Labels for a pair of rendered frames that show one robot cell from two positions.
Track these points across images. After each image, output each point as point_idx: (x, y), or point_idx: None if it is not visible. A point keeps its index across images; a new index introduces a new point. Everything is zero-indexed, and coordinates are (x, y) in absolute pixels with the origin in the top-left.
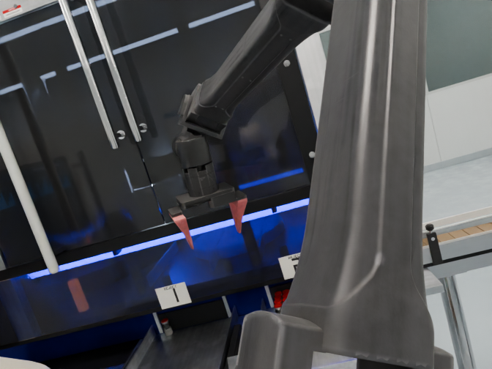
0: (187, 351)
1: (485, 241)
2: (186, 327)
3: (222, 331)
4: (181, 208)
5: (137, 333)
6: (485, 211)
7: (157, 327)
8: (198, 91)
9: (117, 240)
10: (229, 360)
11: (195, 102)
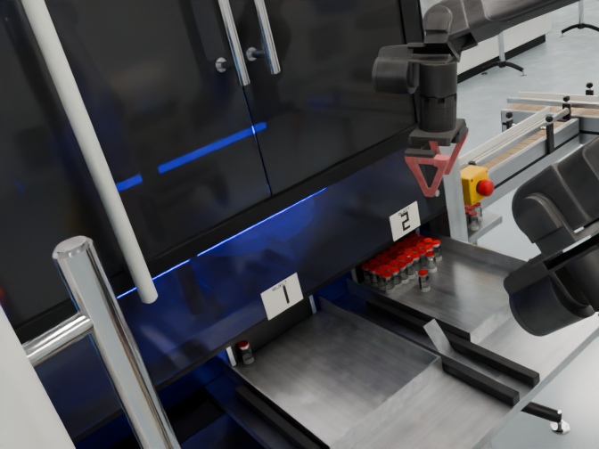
0: (315, 361)
1: (503, 172)
2: (263, 346)
3: (328, 327)
4: (444, 144)
5: (199, 379)
6: (486, 146)
7: (226, 360)
8: (468, 3)
9: (213, 232)
10: (427, 328)
11: (471, 15)
